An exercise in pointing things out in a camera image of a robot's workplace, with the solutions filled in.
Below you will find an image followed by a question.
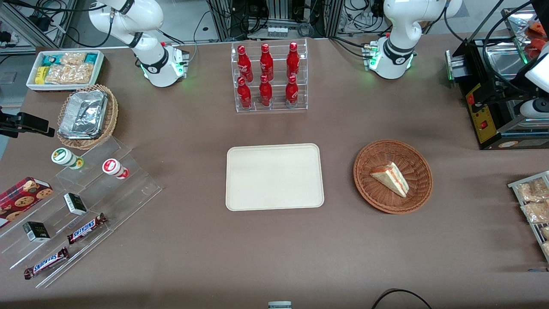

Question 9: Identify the clear acrylic bottle rack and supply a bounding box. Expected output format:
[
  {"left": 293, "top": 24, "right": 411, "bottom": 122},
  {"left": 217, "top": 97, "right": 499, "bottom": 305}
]
[{"left": 231, "top": 39, "right": 308, "bottom": 113}]

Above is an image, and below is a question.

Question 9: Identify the brown wicker basket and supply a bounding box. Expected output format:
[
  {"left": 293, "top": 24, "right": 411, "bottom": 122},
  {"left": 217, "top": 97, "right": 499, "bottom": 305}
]
[{"left": 353, "top": 139, "right": 433, "bottom": 214}]

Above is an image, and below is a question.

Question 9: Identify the clear cracker packet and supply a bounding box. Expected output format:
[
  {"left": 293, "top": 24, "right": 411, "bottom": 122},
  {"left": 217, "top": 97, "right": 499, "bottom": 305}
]
[
  {"left": 60, "top": 52, "right": 87, "bottom": 66},
  {"left": 45, "top": 64, "right": 94, "bottom": 85}
]

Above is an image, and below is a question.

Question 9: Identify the red lidded yogurt cup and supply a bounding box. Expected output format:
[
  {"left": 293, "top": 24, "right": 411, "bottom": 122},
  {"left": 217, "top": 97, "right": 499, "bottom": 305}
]
[{"left": 102, "top": 158, "right": 130, "bottom": 180}]

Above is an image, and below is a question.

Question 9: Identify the clear acrylic step shelf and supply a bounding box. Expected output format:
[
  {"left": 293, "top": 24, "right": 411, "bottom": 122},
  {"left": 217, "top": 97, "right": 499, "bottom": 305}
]
[{"left": 0, "top": 136, "right": 163, "bottom": 289}]

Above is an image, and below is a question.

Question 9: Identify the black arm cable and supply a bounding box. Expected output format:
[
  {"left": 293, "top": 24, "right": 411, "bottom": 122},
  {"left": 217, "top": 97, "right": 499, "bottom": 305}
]
[{"left": 483, "top": 24, "right": 537, "bottom": 106}]

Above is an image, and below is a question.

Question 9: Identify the light wicker basket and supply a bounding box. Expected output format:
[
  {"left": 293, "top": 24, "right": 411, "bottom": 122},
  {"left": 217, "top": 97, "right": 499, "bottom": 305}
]
[{"left": 57, "top": 84, "right": 119, "bottom": 150}]

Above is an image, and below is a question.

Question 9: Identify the snickers bar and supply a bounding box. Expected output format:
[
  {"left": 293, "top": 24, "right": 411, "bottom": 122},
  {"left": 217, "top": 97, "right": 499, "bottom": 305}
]
[
  {"left": 24, "top": 247, "right": 69, "bottom": 280},
  {"left": 67, "top": 213, "right": 108, "bottom": 245}
]

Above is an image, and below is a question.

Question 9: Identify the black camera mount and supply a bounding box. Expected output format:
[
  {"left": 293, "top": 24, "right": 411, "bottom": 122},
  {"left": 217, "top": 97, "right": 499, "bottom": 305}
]
[{"left": 0, "top": 107, "right": 55, "bottom": 139}]

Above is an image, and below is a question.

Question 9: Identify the aluminium foil container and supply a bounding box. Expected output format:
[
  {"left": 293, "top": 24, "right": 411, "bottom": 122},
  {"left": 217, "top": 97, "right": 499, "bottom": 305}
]
[{"left": 59, "top": 90, "right": 108, "bottom": 140}]

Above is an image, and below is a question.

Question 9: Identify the grey snack tray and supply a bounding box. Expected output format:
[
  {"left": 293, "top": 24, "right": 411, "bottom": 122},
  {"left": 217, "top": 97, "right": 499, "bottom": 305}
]
[{"left": 508, "top": 171, "right": 549, "bottom": 262}]

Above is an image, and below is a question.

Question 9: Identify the white snack tray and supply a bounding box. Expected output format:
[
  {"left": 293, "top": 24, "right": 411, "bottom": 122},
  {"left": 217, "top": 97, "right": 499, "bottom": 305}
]
[{"left": 27, "top": 50, "right": 105, "bottom": 92}]

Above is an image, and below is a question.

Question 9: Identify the small black box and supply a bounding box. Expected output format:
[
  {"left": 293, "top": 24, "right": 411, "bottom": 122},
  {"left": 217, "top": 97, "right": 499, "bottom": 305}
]
[
  {"left": 23, "top": 221, "right": 51, "bottom": 242},
  {"left": 63, "top": 193, "right": 87, "bottom": 215}
]

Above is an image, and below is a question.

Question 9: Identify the beige plastic tray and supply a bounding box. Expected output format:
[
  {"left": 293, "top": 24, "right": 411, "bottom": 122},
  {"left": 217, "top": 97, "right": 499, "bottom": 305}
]
[{"left": 226, "top": 143, "right": 325, "bottom": 212}]

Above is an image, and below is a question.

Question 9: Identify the aluminium frame rack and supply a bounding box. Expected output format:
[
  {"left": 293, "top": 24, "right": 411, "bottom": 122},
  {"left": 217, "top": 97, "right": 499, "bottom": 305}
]
[{"left": 207, "top": 0, "right": 346, "bottom": 42}]

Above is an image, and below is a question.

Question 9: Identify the metal shelf frame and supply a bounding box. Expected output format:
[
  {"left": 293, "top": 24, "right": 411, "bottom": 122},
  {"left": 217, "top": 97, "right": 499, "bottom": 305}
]
[{"left": 0, "top": 0, "right": 78, "bottom": 55}]

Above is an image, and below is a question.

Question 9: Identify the orange fried food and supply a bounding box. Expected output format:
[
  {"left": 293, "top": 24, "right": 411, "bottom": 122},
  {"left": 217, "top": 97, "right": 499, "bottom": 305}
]
[{"left": 525, "top": 21, "right": 549, "bottom": 59}]

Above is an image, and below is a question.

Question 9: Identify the black glass food warmer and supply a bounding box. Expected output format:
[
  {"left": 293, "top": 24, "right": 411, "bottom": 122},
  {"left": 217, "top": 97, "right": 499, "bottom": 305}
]
[{"left": 445, "top": 0, "right": 549, "bottom": 150}]

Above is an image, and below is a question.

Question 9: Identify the red cola bottle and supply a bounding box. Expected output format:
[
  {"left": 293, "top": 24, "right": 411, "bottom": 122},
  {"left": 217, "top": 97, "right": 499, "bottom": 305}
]
[
  {"left": 237, "top": 76, "right": 252, "bottom": 109},
  {"left": 259, "top": 74, "right": 273, "bottom": 107},
  {"left": 260, "top": 43, "right": 274, "bottom": 81},
  {"left": 285, "top": 75, "right": 299, "bottom": 106},
  {"left": 237, "top": 45, "right": 253, "bottom": 83},
  {"left": 287, "top": 42, "right": 300, "bottom": 79}
]

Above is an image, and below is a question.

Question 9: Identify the triangular sandwich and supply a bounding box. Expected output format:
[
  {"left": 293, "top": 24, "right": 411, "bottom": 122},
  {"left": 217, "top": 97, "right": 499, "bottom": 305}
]
[{"left": 370, "top": 162, "right": 410, "bottom": 198}]

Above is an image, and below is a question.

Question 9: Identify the green lidded yogurt cup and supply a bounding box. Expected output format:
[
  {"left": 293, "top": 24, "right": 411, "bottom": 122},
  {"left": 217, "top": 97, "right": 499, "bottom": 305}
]
[{"left": 51, "top": 148, "right": 84, "bottom": 170}]

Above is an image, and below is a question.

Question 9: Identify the red cookie box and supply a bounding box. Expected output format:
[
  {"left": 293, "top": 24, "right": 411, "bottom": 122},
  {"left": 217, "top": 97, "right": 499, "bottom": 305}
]
[{"left": 0, "top": 177, "right": 54, "bottom": 228}]

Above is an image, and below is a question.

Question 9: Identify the black table cable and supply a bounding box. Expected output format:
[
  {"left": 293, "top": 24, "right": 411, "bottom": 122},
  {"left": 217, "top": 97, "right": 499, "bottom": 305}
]
[{"left": 371, "top": 289, "right": 434, "bottom": 309}]

